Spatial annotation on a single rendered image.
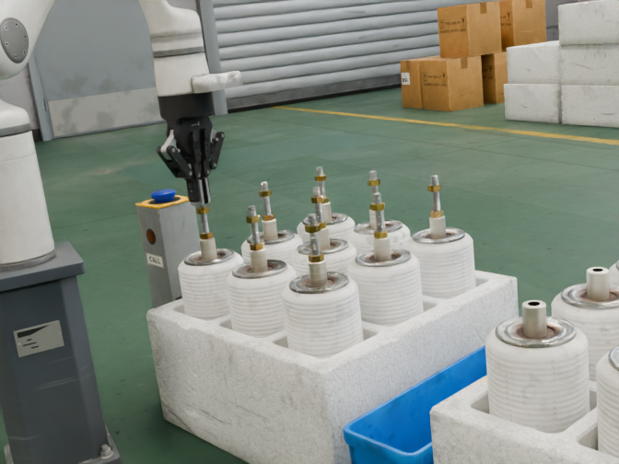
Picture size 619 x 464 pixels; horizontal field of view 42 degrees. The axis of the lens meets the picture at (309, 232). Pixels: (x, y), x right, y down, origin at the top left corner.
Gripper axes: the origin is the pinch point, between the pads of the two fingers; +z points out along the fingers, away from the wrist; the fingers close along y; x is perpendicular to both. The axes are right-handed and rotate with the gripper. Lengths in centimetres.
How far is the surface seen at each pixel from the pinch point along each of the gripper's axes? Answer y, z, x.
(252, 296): 8.3, 12.0, 13.1
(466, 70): -371, 15, -90
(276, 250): -7.5, 10.9, 7.0
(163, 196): -7.6, 2.8, -13.6
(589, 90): -283, 21, -3
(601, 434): 22, 16, 59
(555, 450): 25, 17, 56
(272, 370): 14.2, 19.1, 18.9
